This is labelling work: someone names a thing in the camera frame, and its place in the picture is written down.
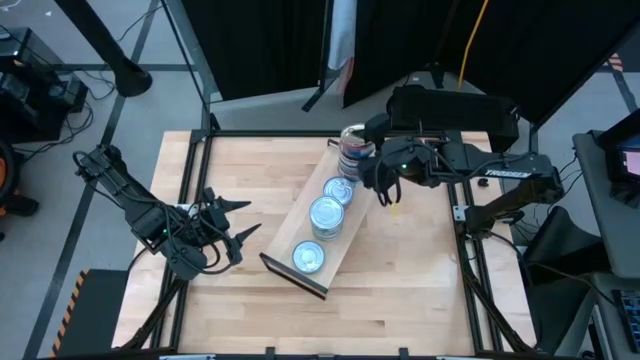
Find black curtain panel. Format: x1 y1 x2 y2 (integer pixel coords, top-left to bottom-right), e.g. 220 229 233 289
180 0 332 102
342 0 640 127

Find white-lid can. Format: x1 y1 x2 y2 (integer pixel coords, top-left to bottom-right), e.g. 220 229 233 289
339 123 376 157

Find black keyboard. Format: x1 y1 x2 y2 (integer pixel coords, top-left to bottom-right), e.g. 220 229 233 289
610 287 640 354

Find black equipment case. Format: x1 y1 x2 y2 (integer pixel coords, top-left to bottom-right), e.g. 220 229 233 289
385 83 521 162

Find grey desk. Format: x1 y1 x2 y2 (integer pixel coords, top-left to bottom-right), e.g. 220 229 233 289
571 129 640 281

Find wooden shelf black metal legs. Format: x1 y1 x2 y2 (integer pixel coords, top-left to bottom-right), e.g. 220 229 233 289
259 138 391 302

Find teal skipjack tuna can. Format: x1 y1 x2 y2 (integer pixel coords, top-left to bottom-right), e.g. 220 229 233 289
291 239 326 275

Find black chair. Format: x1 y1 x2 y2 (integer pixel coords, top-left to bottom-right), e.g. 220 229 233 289
519 204 609 351

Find red label white tuna can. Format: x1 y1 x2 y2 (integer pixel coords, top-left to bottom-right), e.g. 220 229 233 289
322 175 357 208

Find black equipment rack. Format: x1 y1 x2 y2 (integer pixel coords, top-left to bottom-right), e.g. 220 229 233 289
0 27 90 145

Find black pole with round base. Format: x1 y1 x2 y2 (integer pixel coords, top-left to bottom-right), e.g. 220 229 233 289
52 0 154 99

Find black monitor pink screen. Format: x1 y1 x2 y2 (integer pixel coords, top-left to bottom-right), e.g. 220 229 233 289
594 107 640 209

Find black hazard-striped floor plate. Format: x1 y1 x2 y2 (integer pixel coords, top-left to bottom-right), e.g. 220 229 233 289
49 268 130 359

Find yellow hanging cable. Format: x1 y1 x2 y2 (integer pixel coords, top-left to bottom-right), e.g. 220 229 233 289
456 0 490 91

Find white tarp strip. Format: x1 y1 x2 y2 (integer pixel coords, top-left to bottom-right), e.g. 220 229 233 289
325 0 358 86

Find black aluminium rig frame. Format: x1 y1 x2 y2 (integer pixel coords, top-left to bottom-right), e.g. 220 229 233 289
119 128 539 360

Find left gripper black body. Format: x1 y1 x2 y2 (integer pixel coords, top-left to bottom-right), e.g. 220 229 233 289
197 185 246 267

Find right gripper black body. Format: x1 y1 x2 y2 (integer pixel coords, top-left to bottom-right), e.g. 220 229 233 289
374 134 437 191

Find orange black machine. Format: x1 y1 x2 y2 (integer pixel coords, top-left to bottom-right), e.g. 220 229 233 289
0 139 41 219

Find black curtain stand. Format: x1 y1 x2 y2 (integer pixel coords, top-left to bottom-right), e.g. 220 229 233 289
432 59 447 90
301 0 334 114
527 122 540 161

